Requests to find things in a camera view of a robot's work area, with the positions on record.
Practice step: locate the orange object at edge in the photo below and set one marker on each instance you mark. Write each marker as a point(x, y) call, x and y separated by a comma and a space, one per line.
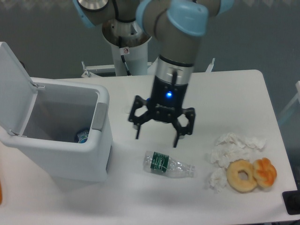
point(1, 194)

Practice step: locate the black device at edge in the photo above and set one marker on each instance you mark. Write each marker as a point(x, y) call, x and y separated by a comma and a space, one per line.
point(292, 202)

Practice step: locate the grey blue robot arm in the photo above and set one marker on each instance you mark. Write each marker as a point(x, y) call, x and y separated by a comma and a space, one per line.
point(179, 25)

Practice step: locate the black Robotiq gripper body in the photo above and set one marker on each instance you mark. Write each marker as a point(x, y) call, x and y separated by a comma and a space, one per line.
point(165, 102)

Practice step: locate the white trash can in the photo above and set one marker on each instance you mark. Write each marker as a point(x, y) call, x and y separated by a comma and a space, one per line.
point(40, 117)

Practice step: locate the white frame at right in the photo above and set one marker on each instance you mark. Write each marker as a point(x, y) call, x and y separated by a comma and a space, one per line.
point(291, 106)

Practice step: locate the blue plastic bottle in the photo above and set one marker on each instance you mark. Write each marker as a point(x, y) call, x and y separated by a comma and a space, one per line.
point(82, 135)

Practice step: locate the large crumpled white tissue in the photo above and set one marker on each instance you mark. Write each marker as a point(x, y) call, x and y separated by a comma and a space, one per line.
point(230, 147)

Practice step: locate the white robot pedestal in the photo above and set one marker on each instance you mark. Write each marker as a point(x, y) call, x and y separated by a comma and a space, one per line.
point(129, 47)

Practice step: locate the plain ring donut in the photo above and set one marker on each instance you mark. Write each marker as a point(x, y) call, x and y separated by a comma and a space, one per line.
point(240, 176)

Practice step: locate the clear bottle green label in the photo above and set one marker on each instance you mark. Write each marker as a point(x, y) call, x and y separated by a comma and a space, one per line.
point(161, 164)

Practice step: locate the small crumpled white tissue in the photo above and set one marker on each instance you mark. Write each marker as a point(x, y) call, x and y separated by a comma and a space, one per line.
point(218, 180)

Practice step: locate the orange glazed pastry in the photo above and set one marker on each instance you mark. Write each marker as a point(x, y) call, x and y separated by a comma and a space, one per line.
point(264, 172)

